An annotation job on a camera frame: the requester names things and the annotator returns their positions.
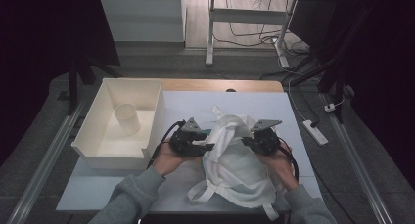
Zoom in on white cabinet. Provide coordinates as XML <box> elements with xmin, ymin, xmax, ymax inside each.
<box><xmin>98</xmin><ymin>0</ymin><xmax>187</xmax><ymax>43</ymax></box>

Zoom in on dark curtain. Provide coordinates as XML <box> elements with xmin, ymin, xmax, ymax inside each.
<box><xmin>336</xmin><ymin>0</ymin><xmax>415</xmax><ymax>188</ymax></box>
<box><xmin>0</xmin><ymin>0</ymin><xmax>121</xmax><ymax>168</ymax></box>

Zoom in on person's right hand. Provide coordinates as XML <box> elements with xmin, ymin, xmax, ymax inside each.
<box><xmin>257</xmin><ymin>142</ymin><xmax>300</xmax><ymax>191</ymax></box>

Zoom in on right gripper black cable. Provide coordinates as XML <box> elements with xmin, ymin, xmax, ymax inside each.
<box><xmin>277</xmin><ymin>137</ymin><xmax>301</xmax><ymax>183</ymax></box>

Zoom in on black stand with cables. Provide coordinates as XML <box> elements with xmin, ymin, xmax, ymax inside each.
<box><xmin>287</xmin><ymin>0</ymin><xmax>380</xmax><ymax>124</ymax></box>

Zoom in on white floor cable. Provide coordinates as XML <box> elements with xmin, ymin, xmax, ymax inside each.
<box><xmin>276</xmin><ymin>37</ymin><xmax>327</xmax><ymax>121</ymax></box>

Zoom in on white power strip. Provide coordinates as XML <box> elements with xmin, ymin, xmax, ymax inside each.
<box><xmin>301</xmin><ymin>119</ymin><xmax>330</xmax><ymax>147</ymax></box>

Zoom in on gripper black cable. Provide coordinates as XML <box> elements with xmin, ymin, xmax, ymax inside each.
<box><xmin>146</xmin><ymin>119</ymin><xmax>186</xmax><ymax>169</ymax></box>
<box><xmin>277</xmin><ymin>137</ymin><xmax>301</xmax><ymax>183</ymax></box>

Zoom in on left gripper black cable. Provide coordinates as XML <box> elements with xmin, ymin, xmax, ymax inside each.
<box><xmin>146</xmin><ymin>119</ymin><xmax>186</xmax><ymax>169</ymax></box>

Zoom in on black tripod stand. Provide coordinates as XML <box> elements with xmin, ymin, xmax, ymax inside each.
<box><xmin>67</xmin><ymin>51</ymin><xmax>122</xmax><ymax>116</ymax></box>

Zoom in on white plastic bin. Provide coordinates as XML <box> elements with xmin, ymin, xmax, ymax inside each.
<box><xmin>70</xmin><ymin>77</ymin><xmax>166</xmax><ymax>171</ymax></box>

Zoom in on white tote bag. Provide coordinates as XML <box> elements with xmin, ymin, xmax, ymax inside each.
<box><xmin>186</xmin><ymin>105</ymin><xmax>295</xmax><ymax>222</ymax></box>

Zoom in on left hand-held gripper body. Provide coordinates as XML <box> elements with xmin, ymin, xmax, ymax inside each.
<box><xmin>168</xmin><ymin>116</ymin><xmax>209</xmax><ymax>158</ymax></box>

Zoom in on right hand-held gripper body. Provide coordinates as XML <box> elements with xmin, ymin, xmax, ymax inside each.
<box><xmin>249</xmin><ymin>119</ymin><xmax>284</xmax><ymax>156</ymax></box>

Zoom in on metal floor rail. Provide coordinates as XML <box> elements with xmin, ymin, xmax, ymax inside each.
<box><xmin>321</xmin><ymin>93</ymin><xmax>394</xmax><ymax>224</ymax></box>
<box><xmin>6</xmin><ymin>100</ymin><xmax>86</xmax><ymax>224</ymax></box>

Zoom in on black floor cable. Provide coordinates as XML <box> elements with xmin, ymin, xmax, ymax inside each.
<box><xmin>213</xmin><ymin>0</ymin><xmax>311</xmax><ymax>56</ymax></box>

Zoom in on person's left hand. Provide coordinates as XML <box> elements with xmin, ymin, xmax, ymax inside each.
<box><xmin>152</xmin><ymin>140</ymin><xmax>202</xmax><ymax>178</ymax></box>

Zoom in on white metal frame desk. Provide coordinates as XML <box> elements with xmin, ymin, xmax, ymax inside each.
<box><xmin>97</xmin><ymin>0</ymin><xmax>337</xmax><ymax>68</ymax></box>

